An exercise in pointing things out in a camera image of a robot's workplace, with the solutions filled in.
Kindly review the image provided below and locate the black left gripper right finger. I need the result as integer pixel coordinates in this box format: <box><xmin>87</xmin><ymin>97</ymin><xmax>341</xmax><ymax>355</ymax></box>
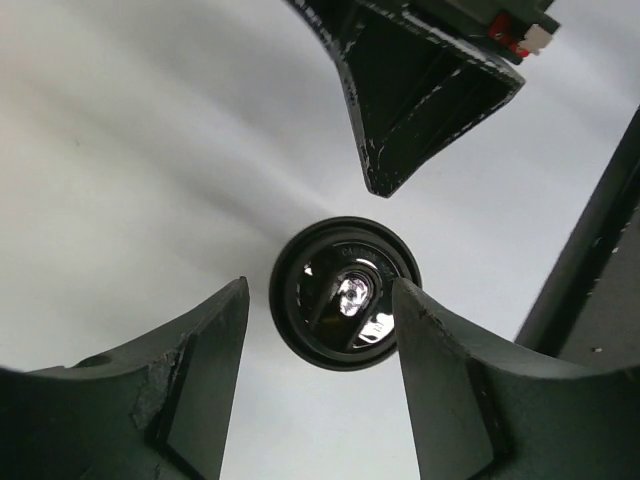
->
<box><xmin>392</xmin><ymin>279</ymin><xmax>639</xmax><ymax>479</ymax></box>

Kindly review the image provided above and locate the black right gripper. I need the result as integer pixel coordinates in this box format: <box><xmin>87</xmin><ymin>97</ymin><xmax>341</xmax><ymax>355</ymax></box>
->
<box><xmin>289</xmin><ymin>0</ymin><xmax>560</xmax><ymax>198</ymax></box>

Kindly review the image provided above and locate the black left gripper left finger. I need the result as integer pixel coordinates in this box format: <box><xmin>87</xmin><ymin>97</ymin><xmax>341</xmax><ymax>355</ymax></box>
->
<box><xmin>1</xmin><ymin>278</ymin><xmax>249</xmax><ymax>479</ymax></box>

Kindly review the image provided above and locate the black coffee cup lid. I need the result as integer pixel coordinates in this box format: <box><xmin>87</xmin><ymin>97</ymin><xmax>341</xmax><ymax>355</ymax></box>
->
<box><xmin>269</xmin><ymin>216</ymin><xmax>421</xmax><ymax>372</ymax></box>

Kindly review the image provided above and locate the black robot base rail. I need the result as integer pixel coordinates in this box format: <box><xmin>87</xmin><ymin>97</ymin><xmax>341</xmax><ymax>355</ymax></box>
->
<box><xmin>516</xmin><ymin>116</ymin><xmax>639</xmax><ymax>368</ymax></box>

